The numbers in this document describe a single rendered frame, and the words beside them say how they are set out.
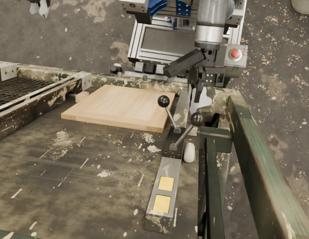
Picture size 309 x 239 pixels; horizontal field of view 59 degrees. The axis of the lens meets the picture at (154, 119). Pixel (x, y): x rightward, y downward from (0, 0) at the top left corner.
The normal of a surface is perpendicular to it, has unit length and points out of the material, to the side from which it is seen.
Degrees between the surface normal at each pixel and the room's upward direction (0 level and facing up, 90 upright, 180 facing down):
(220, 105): 30
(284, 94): 0
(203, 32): 39
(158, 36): 0
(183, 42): 0
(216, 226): 60
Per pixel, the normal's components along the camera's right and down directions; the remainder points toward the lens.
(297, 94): -0.10, -0.18
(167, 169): 0.09, -0.93
